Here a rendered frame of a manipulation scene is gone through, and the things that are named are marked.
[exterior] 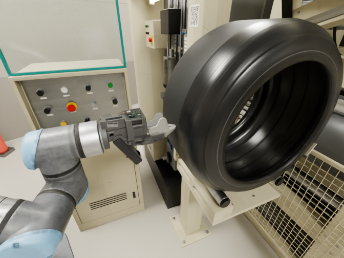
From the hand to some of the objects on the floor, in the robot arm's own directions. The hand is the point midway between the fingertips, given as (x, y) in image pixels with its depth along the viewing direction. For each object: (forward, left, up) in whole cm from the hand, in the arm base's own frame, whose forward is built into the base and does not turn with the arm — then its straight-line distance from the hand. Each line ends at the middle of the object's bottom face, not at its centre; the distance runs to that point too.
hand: (172, 129), depth 54 cm
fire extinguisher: (-67, +262, -112) cm, 292 cm away
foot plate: (+39, +22, -119) cm, 127 cm away
